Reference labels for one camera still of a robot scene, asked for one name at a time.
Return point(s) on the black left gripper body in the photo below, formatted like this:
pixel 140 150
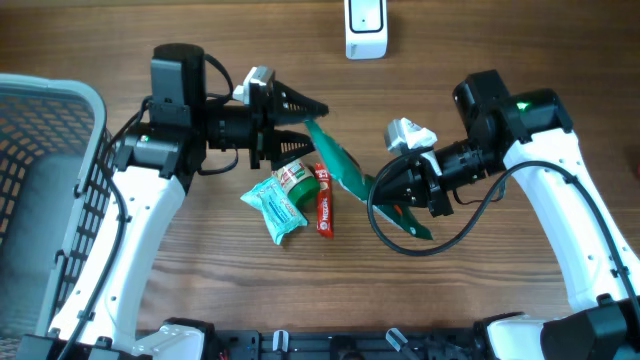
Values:
pixel 261 125

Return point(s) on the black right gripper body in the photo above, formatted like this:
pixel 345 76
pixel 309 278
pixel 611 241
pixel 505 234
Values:
pixel 438 204

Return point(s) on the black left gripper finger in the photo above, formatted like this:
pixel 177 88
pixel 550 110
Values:
pixel 285 146
pixel 291 107

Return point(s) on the green lid spice jar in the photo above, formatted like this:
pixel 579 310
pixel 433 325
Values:
pixel 298 182

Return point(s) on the green 3M gloves package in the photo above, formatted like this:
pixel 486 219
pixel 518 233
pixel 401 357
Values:
pixel 347 173

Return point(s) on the teal tissue pack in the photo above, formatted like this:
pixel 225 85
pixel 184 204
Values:
pixel 280 215

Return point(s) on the red coffee stick sachet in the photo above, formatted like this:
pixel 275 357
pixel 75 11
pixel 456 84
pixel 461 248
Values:
pixel 324 202

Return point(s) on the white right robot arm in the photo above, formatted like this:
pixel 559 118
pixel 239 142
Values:
pixel 528 137

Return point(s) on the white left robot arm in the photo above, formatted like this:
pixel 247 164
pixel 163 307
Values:
pixel 149 166

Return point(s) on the white barcode scanner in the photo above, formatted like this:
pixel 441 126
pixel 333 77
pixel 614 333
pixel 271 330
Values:
pixel 366 29

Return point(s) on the black mesh shopping basket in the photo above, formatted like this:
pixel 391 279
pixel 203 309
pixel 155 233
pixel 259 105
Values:
pixel 53 199

